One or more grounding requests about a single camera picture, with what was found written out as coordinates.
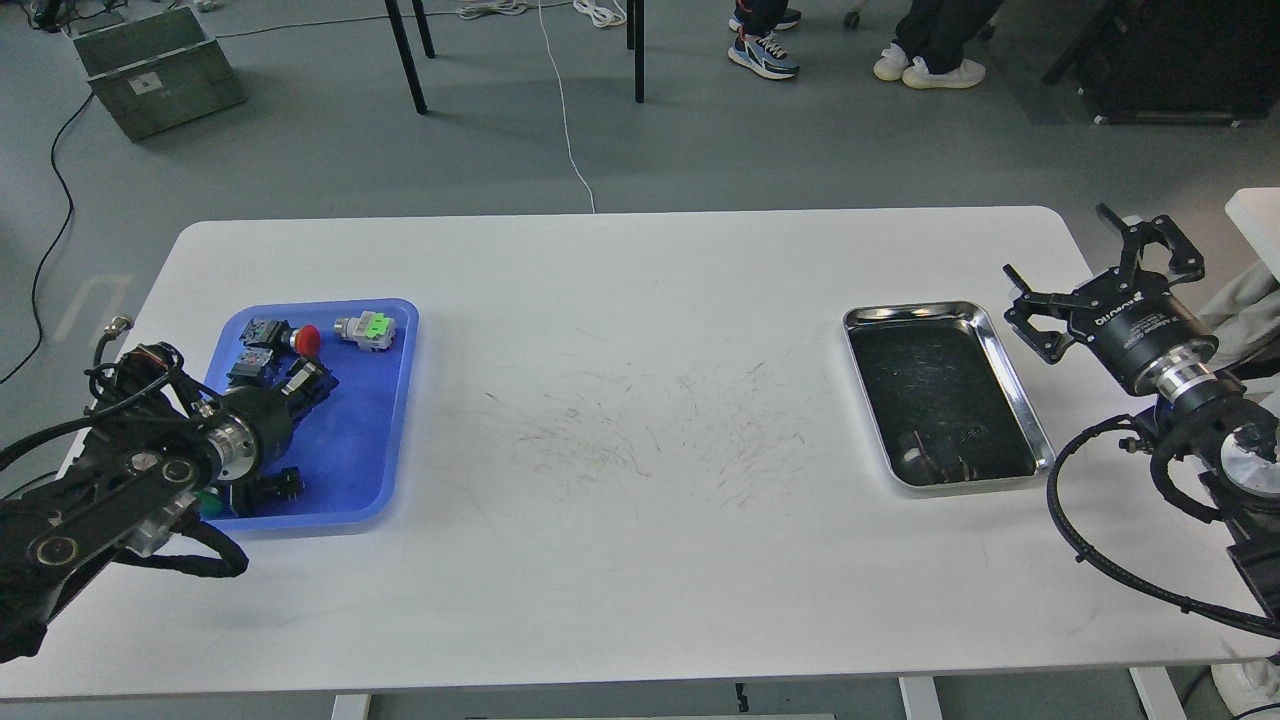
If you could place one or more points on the small black connector part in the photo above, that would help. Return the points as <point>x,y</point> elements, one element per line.
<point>248,496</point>

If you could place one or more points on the red push button part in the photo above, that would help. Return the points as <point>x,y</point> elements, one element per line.
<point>304,341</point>

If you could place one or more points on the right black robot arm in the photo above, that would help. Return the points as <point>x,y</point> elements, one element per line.
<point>1212,452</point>

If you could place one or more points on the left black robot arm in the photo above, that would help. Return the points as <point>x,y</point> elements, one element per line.
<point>159,448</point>

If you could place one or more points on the grey cloth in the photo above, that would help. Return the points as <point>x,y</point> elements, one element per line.
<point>1244,317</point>

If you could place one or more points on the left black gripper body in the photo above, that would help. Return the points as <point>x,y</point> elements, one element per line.
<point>252,429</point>

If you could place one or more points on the grey plastic crate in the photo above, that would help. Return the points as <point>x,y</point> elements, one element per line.
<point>158,73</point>

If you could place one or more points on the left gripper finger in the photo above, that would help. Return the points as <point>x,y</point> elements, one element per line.
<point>313,389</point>
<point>286,386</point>

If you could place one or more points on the black table leg front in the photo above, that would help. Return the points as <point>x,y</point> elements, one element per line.
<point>405,53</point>

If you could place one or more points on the steel tray with black mat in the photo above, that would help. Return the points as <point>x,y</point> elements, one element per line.
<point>950,413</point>

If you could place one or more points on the white sneaker left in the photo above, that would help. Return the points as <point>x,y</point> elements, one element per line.
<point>892,63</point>

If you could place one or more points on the black switch block part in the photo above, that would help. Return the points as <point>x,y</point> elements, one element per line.
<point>264,345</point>

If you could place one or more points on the black table leg right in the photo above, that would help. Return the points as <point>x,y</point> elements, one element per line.
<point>635,42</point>

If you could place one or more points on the black equipment case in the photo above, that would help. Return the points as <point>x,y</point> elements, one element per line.
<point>1175,61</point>

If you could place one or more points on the blue sneaker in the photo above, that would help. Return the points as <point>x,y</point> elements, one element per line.
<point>763,56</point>

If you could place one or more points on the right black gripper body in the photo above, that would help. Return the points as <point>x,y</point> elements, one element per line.
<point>1129,325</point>

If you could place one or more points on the grey part with green top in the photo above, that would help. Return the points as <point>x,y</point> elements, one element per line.
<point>369,331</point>

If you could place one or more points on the blue plastic tray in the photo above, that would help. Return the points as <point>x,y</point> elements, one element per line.
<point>347,449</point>

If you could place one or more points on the black table leg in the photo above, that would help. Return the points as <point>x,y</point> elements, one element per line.
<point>635,42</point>
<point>405,53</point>

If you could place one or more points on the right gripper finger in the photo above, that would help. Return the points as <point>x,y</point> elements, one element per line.
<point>1049,346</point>
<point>1186,263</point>

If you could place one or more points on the green button part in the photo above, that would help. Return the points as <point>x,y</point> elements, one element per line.
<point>211,503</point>

